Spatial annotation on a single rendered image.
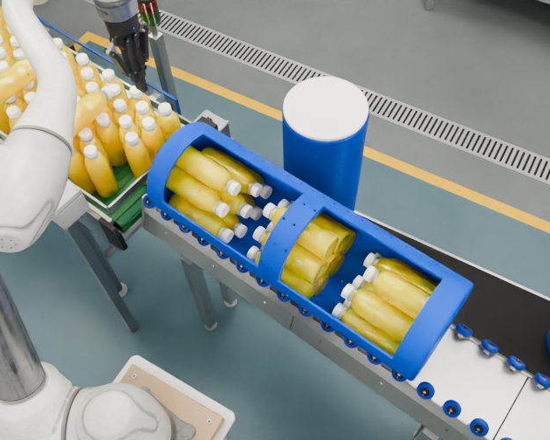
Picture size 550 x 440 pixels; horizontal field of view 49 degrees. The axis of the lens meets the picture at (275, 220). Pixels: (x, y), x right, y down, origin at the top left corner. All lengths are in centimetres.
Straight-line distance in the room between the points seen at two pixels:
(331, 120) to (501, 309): 119
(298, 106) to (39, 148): 116
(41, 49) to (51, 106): 15
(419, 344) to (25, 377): 83
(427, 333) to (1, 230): 91
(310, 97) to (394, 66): 169
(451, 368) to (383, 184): 156
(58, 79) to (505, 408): 130
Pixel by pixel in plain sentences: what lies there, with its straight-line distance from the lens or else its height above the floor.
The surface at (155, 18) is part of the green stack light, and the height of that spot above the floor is 118.
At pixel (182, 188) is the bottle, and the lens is 169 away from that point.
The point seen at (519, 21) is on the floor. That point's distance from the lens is 413.
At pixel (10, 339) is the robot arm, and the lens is 124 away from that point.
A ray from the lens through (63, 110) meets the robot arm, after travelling 105.
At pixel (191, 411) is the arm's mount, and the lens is 154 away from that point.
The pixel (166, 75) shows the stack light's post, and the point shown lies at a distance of 229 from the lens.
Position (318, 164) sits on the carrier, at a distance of 199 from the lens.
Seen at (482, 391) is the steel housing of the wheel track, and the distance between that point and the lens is 170.
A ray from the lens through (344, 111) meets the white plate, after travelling 198.
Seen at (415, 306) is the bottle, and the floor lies 119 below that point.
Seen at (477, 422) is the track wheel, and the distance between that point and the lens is 162.
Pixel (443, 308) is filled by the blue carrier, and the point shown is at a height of 123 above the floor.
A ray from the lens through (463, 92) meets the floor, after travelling 359.
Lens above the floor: 249
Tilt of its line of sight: 58 degrees down
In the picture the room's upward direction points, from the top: 3 degrees counter-clockwise
